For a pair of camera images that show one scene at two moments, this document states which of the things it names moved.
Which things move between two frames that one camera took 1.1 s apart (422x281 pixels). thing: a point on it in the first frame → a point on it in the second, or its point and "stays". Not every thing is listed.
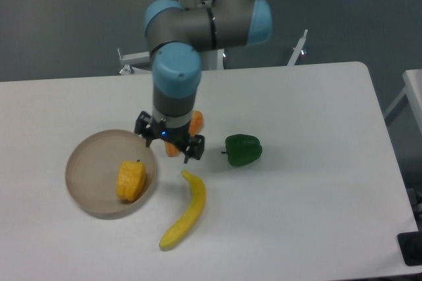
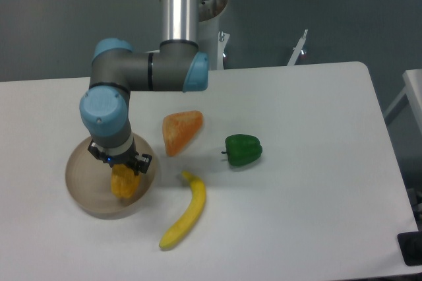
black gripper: x=179 y=136 → x=138 y=163
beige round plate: x=91 y=171 stays
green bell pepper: x=242 y=149 stays
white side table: x=413 y=89 stays
